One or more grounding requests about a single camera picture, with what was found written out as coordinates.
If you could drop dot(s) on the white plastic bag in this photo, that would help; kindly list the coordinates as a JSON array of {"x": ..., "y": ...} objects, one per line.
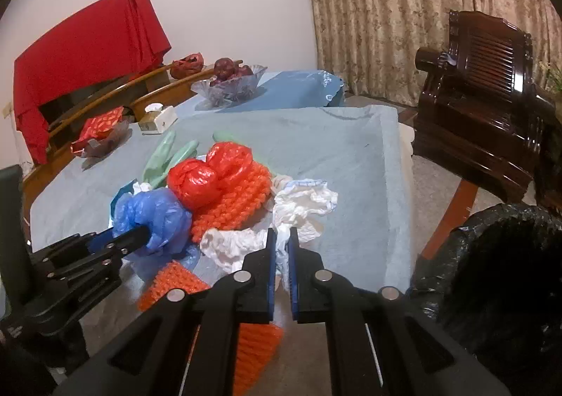
[{"x": 307, "y": 202}]

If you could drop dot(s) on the red cloth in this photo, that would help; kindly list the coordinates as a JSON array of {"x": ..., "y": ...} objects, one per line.
[{"x": 88, "y": 40}]

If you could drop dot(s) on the dark red apple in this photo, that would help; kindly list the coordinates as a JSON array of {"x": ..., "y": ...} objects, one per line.
[
  {"x": 244, "y": 71},
  {"x": 224, "y": 67}
]

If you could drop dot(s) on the bin with black bag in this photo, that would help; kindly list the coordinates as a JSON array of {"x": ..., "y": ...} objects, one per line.
[{"x": 505, "y": 290}]

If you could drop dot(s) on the dark wooden armchair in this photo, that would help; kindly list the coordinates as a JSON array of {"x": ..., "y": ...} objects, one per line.
[{"x": 483, "y": 93}]

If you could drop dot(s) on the wooden table leg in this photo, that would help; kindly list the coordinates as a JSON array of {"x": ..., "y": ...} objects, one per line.
[{"x": 452, "y": 216}]

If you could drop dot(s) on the small white tissue scrap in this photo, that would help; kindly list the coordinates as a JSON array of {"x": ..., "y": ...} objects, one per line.
[{"x": 141, "y": 187}]

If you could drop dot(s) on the clear glass fruit bowl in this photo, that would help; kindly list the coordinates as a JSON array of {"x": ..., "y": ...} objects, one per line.
[{"x": 230, "y": 93}]

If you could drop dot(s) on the red snack packet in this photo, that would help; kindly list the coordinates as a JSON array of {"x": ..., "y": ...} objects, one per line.
[{"x": 100, "y": 126}]

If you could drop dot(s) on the blue plastic bag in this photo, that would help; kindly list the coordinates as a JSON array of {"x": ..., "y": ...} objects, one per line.
[{"x": 167, "y": 211}]

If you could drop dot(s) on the red plastic bag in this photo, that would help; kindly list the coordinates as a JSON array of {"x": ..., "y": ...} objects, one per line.
[{"x": 197, "y": 180}]

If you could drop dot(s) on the thick orange foam net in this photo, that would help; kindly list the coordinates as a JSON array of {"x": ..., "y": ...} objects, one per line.
[{"x": 232, "y": 209}]

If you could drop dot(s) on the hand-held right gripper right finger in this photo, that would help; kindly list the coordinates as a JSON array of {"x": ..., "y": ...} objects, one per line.
[{"x": 293, "y": 257}]

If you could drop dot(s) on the beige patterned curtain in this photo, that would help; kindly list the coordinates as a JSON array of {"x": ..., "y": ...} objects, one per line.
[{"x": 395, "y": 5}]

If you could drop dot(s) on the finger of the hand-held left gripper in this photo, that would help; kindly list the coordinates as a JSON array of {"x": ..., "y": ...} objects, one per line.
[
  {"x": 99, "y": 241},
  {"x": 131, "y": 241}
]

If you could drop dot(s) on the white tissue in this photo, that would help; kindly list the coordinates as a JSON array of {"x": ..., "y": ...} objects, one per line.
[{"x": 228, "y": 246}]

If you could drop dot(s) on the curved wooden bench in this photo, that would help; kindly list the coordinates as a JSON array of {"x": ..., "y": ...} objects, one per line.
[{"x": 162, "y": 93}]

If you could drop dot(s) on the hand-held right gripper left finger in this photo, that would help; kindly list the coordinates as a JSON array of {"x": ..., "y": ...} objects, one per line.
[{"x": 271, "y": 249}]

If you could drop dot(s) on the light blue table cloth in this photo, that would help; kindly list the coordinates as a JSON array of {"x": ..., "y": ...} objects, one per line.
[{"x": 329, "y": 150}]

